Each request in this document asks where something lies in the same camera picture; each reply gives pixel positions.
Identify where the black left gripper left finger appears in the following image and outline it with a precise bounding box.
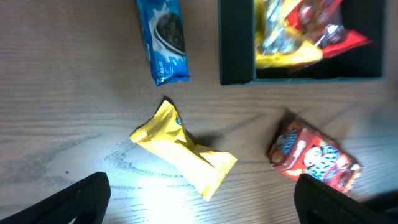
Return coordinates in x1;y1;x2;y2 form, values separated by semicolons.
1;172;111;224

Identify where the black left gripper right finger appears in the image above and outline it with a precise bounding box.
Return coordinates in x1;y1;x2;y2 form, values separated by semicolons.
294;174;397;224

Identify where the red Meiji panda biscuit box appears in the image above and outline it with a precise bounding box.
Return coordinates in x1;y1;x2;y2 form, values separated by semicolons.
267;119;363;194

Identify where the yellow nut snack bag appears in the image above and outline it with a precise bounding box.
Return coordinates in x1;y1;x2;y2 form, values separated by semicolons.
254;0;323;69

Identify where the red nut snack bag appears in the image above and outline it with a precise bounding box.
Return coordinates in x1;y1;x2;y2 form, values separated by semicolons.
282;0;370;58

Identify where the blue Oreo cookie pack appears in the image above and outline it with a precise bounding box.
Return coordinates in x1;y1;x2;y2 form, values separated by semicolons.
135;0;190;86

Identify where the small yellow snack packet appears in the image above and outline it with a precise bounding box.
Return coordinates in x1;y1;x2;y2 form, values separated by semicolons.
129;100;237;201

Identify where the black open gift box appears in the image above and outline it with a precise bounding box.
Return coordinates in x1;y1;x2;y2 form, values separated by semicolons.
219;0;387;85

